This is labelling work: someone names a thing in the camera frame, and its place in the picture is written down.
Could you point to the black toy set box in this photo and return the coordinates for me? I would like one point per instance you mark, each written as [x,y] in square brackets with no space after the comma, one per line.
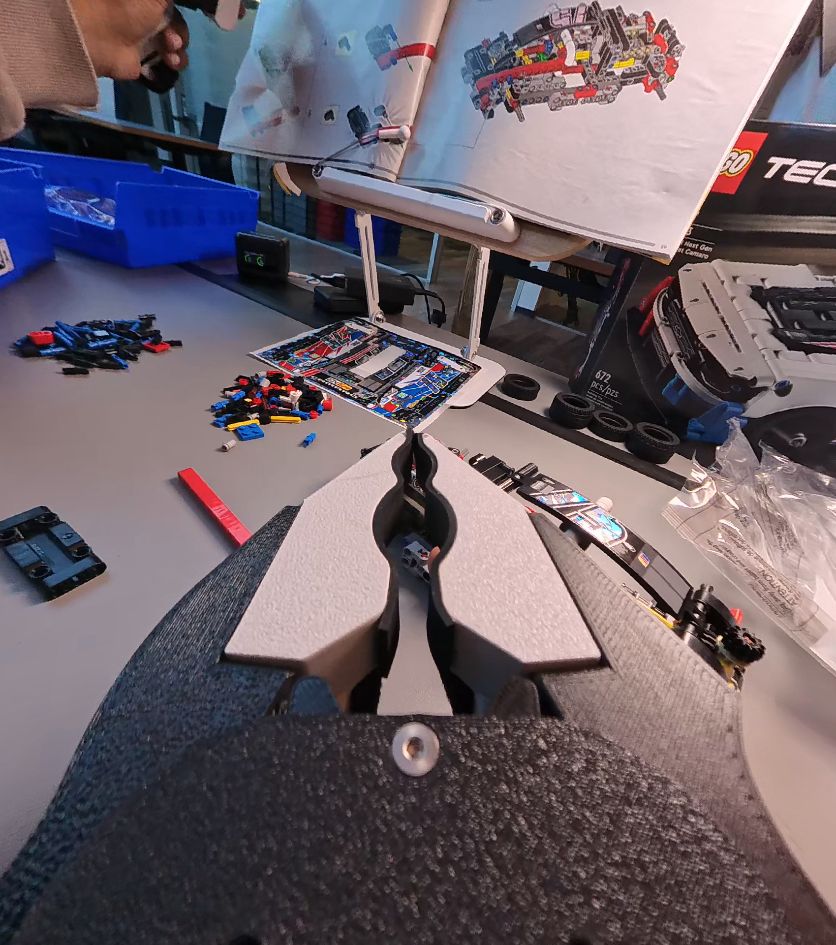
[794,332]

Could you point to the crumpled clear plastic bag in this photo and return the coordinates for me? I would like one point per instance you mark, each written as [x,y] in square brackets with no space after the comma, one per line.
[831,517]

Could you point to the holographic sticker sheet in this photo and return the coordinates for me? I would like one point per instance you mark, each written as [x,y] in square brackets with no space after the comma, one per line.
[366,369]

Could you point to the person's left forearm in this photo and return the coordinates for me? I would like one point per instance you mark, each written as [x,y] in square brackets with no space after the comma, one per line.
[12,66]

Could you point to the pile of mixed toy bricks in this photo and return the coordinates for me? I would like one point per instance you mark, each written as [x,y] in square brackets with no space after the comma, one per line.
[270,402]

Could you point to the wooden leg table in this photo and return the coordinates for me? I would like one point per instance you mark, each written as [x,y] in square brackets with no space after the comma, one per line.
[536,295]

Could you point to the printed clear plastic bag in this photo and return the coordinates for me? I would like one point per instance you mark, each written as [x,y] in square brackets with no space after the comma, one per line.
[757,576]

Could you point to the person's left hand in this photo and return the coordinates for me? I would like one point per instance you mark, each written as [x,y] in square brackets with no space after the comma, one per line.
[122,40]

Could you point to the black power bank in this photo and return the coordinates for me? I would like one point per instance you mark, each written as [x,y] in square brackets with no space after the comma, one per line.
[263,257]

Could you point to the white book stand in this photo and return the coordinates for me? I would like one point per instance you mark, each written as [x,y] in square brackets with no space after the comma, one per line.
[425,207]

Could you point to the black toy tyre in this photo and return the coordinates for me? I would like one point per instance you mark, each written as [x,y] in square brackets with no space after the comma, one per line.
[573,410]
[612,427]
[652,443]
[520,387]

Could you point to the pile of blue black pins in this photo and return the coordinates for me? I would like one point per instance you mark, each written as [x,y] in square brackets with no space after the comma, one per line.
[93,343]

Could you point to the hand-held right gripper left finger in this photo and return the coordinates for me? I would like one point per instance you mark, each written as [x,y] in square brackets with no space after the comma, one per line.
[314,583]

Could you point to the instruction booklet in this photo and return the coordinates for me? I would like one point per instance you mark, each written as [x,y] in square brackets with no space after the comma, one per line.
[573,148]

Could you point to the black toy panel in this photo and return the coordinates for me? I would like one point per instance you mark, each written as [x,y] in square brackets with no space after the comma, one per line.
[45,550]

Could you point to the long red toy beam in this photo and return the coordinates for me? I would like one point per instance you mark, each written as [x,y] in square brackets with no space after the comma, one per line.
[211,506]

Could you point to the partly built toy car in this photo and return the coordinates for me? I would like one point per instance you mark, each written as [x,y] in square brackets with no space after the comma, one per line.
[609,528]

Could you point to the shiny clear plastic bag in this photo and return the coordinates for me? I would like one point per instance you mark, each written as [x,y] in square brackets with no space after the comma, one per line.
[82,205]

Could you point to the small black power adapter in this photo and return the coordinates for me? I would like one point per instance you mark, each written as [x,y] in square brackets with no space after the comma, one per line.
[333,301]

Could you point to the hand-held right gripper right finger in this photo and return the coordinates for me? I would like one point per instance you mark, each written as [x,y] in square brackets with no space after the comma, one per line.
[514,590]

